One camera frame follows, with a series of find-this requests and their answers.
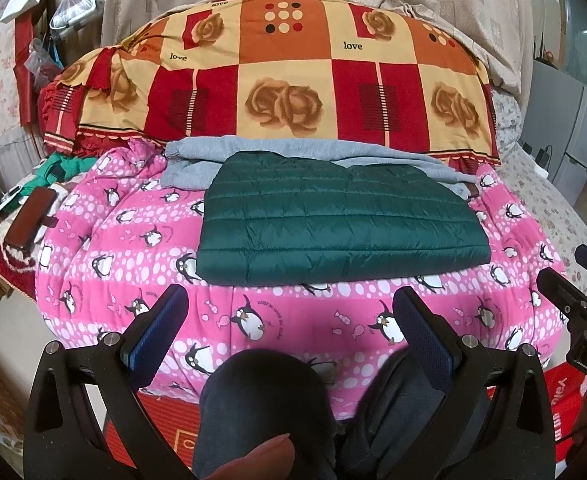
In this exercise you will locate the clear plastic bag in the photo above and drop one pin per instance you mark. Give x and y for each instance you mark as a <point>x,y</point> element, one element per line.
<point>76,7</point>

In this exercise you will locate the pink penguin print blanket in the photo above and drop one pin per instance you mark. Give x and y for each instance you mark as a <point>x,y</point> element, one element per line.
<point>273,310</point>

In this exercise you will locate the grey folded sweatshirt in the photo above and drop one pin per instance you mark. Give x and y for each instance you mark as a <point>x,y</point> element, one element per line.
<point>188,170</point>

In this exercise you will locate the brown leather wallet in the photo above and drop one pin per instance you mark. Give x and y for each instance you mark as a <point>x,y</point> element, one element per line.
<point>31,217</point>

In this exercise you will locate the person's left hand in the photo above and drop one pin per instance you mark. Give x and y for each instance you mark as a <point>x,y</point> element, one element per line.
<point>253,460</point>

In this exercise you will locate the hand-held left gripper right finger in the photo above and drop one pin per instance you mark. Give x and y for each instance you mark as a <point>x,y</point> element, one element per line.
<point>423,340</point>

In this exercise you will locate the green quilted jacket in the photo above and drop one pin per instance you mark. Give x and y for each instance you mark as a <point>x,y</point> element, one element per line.
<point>343,225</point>

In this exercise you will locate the black power adapter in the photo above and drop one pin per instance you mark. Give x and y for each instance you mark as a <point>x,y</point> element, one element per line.
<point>544,155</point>

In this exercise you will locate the small plastic bag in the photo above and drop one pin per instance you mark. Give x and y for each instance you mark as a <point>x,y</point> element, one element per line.
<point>41,60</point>

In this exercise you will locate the person's dark trouser leg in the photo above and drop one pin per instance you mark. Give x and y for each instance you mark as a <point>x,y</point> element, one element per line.
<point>263,400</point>
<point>398,420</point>

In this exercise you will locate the black router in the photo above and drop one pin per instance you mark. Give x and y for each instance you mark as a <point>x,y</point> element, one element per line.
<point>544,52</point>

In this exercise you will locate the red shopping bag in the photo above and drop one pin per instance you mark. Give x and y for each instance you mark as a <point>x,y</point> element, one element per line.
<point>558,405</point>

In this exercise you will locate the grey refrigerator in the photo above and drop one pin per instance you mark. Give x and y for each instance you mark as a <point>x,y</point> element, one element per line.
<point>568,105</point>

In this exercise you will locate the small floral bed sheet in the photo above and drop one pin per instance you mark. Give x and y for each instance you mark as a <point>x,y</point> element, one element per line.
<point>533,195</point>

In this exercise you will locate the green cloth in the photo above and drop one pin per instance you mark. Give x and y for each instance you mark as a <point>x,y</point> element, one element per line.
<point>61,167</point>

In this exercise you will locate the rose print checked quilt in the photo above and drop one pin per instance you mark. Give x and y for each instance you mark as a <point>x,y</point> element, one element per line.
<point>293,60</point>

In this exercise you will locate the red white knitted cloth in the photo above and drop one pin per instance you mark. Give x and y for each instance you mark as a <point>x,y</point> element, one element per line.
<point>8,265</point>

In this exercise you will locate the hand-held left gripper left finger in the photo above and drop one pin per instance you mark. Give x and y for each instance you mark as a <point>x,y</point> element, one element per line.
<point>158,330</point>

